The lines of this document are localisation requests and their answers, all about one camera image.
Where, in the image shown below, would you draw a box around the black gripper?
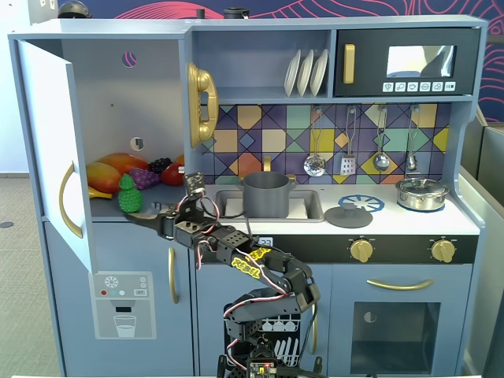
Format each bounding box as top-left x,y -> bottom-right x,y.
124,195 -> 221,251

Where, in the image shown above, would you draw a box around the green toy pineapple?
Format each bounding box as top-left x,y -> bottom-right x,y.
117,172 -> 144,214

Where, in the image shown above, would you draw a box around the blue white cabinet door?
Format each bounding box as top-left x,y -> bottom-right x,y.
17,39 -> 99,275

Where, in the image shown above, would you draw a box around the purple toy grapes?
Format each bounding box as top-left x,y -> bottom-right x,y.
128,167 -> 162,191

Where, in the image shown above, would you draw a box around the red toy fruit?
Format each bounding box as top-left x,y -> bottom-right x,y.
160,163 -> 185,187

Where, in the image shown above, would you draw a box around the dark toy grapes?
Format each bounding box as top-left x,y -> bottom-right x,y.
148,157 -> 173,175

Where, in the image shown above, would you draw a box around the yellow toy banana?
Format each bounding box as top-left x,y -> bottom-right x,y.
88,185 -> 123,201

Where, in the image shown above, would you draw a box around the orange red toy mango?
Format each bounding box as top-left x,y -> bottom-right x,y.
97,152 -> 150,174

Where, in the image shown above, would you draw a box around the orange yellow toy mango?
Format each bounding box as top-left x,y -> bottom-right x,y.
86,161 -> 123,194

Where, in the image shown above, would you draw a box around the blue dishwasher door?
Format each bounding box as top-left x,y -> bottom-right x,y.
195,262 -> 332,377

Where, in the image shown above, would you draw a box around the blue freezer door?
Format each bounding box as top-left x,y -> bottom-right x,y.
43,222 -> 191,377

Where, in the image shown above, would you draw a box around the gray toy pot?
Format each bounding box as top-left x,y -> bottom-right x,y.
238,171 -> 297,220

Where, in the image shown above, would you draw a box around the gold toy telephone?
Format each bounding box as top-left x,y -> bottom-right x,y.
186,61 -> 220,149

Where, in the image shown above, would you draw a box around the gray toy sink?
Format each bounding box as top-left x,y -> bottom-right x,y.
214,189 -> 326,224

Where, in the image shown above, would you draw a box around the steel toy skimmer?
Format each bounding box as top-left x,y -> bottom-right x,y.
302,106 -> 328,177

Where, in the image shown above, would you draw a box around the robot controller board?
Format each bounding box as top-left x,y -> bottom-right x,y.
246,358 -> 276,378

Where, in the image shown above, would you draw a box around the gray pot lid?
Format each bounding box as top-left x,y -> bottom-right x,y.
324,204 -> 374,228

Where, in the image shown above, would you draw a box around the white toy plate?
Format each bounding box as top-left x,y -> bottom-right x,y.
309,48 -> 329,97
283,49 -> 302,98
296,49 -> 315,98

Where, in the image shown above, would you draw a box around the steel toy spatula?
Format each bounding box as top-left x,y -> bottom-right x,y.
339,106 -> 359,176

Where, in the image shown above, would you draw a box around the gold stove knob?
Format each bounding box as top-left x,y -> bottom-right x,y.
430,239 -> 457,263
349,239 -> 375,263

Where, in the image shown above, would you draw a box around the blue toy kitchen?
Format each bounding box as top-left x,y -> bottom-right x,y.
7,14 -> 489,378

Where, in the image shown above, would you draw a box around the black helmet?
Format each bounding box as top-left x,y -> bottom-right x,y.
57,0 -> 92,19

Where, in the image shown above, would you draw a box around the steel toy ladle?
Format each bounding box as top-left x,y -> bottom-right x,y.
372,105 -> 391,172

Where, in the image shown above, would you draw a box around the steel toy spoon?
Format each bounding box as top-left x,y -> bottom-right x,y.
405,104 -> 421,172

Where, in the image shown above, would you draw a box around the steel pot lid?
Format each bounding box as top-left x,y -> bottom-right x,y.
397,176 -> 448,195

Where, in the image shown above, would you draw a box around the steel toy pot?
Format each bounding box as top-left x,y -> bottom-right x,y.
395,183 -> 450,211

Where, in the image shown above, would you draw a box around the black toy microwave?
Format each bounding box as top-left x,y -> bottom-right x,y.
333,27 -> 482,98

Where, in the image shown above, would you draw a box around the blue oven door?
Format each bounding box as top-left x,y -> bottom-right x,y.
330,263 -> 473,377

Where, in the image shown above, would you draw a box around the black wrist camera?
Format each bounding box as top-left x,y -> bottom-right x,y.
183,172 -> 206,198

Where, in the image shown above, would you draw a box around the gold freezer door handle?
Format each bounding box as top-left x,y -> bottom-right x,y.
168,246 -> 180,305

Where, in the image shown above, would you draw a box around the black camera cable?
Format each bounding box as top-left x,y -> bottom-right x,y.
198,195 -> 255,241

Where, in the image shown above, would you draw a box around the gold cabinet door handle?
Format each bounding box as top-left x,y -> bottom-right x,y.
58,160 -> 84,239

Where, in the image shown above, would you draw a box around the gold dishwasher handle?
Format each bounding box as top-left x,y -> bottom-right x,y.
310,302 -> 319,355

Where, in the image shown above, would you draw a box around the gold microwave handle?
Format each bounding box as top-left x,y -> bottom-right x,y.
343,43 -> 356,85

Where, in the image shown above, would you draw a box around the gold oven handle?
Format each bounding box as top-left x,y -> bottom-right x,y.
366,278 -> 435,291

